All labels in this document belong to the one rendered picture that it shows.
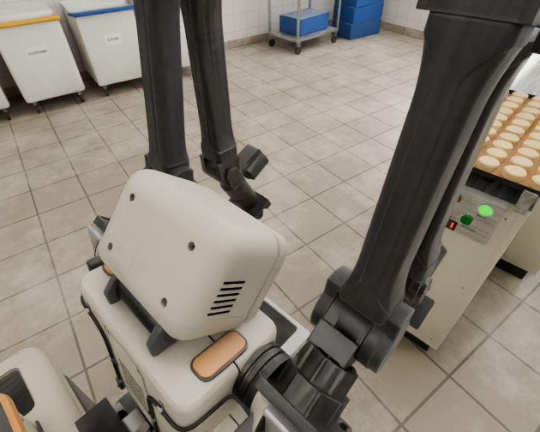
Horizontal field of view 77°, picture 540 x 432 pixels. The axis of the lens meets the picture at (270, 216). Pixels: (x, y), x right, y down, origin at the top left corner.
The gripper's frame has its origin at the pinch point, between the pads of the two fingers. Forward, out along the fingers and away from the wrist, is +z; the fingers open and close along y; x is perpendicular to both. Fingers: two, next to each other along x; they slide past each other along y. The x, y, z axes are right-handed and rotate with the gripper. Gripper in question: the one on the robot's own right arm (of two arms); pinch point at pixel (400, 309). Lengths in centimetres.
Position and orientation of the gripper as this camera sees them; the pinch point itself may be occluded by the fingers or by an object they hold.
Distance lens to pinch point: 81.1
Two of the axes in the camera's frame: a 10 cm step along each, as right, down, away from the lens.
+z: 3.2, 4.5, 8.4
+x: -6.1, 7.7, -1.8
